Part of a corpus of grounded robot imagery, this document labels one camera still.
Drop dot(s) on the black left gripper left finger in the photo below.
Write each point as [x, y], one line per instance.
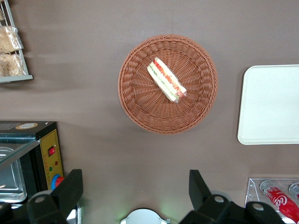
[67, 186]

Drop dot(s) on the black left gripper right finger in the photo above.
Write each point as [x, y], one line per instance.
[198, 189]

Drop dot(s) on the triangle sandwich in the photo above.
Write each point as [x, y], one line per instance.
[166, 79]

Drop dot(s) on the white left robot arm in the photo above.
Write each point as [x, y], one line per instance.
[144, 217]

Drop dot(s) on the beige plastic tray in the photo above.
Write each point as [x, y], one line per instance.
[271, 105]

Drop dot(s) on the round brown wicker basket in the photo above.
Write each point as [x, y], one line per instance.
[140, 93]

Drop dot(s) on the black glass food warmer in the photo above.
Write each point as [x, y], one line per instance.
[50, 161]

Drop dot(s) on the clear acrylic bottle rack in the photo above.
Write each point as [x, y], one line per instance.
[253, 189]

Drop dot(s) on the steel warmer pan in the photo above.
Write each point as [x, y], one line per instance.
[11, 182]

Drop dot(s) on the clear bag of rice snacks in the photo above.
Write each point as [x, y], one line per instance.
[8, 38]
[11, 65]

